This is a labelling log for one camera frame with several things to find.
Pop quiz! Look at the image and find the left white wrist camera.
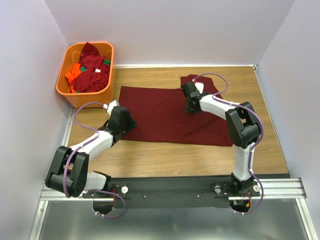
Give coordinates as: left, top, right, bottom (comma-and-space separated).
102, 100, 120, 116

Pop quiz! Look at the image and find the dark red shirt in bin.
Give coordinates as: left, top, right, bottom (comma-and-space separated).
74, 42, 111, 93

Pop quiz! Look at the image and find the maroon t shirt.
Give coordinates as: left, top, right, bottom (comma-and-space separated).
118, 86, 233, 147

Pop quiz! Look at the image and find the orange plastic bin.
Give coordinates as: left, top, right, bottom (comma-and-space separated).
56, 42, 115, 108

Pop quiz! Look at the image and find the orange shirt in bin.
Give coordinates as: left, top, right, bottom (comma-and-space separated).
64, 63, 81, 93

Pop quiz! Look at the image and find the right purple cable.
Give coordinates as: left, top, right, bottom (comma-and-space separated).
191, 72, 265, 216

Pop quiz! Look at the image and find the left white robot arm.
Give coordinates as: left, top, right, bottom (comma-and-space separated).
45, 100, 137, 198

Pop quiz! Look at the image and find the aluminium extrusion rail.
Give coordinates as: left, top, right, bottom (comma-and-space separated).
40, 178, 307, 201

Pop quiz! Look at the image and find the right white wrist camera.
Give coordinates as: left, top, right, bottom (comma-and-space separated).
192, 79, 204, 94

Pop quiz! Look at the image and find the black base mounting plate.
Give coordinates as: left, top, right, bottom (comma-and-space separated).
83, 175, 260, 212

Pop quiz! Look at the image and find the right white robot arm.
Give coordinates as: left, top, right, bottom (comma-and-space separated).
181, 80, 264, 196

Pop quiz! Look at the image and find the green shirt in bin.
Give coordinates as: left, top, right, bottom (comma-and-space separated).
80, 59, 111, 72

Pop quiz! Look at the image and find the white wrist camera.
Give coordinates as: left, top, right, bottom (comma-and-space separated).
192, 79, 204, 94
102, 100, 120, 116

